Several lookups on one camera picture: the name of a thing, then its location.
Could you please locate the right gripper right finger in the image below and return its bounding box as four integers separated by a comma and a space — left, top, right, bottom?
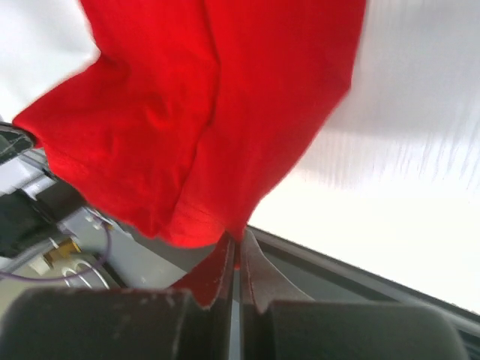
240, 231, 467, 360

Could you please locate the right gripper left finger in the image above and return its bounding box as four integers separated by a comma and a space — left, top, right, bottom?
1, 235, 235, 359

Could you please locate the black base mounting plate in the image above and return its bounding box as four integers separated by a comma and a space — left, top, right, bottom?
248, 226, 479, 338

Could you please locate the red t shirt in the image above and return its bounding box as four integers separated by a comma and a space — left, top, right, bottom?
11, 0, 368, 271

